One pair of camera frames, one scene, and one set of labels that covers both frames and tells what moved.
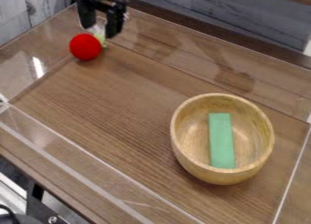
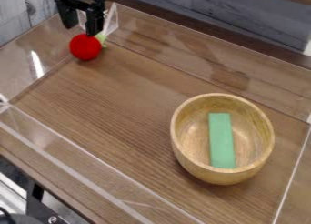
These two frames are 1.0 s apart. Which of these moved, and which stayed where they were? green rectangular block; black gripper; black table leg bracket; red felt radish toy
Moved: black gripper
Stayed: green rectangular block; black table leg bracket; red felt radish toy
